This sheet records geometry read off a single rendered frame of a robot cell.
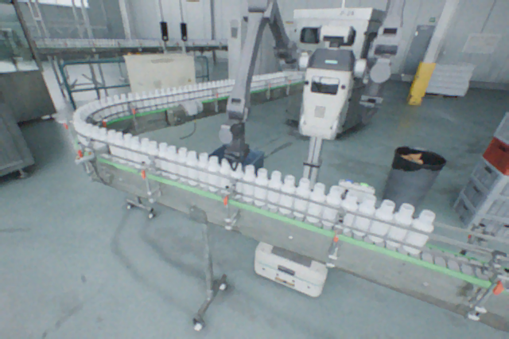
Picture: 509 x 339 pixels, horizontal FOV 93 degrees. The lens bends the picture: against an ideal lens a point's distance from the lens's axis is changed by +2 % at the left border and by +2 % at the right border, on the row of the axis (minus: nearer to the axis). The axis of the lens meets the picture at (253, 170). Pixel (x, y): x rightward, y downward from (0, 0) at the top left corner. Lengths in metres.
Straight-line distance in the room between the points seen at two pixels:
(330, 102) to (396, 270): 0.86
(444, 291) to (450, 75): 9.37
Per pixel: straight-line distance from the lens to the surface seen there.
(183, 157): 1.19
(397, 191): 2.96
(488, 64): 13.46
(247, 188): 1.04
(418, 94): 8.48
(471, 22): 13.16
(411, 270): 1.09
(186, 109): 2.44
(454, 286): 1.13
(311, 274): 1.83
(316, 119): 1.45
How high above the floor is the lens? 1.66
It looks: 30 degrees down
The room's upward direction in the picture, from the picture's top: 3 degrees clockwise
